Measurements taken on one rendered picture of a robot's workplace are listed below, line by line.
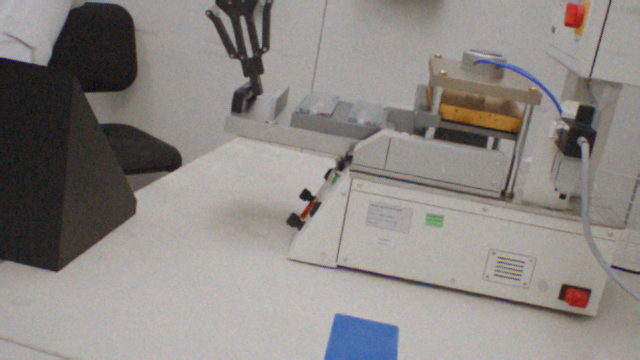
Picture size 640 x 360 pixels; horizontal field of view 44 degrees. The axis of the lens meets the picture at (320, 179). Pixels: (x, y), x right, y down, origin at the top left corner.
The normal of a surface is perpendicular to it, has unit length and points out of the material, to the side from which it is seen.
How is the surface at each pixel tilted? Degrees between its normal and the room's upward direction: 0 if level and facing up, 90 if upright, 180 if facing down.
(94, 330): 0
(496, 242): 90
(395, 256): 90
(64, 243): 90
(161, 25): 90
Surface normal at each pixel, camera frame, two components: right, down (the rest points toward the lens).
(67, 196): 0.97, 0.21
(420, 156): -0.11, 0.26
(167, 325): 0.17, -0.95
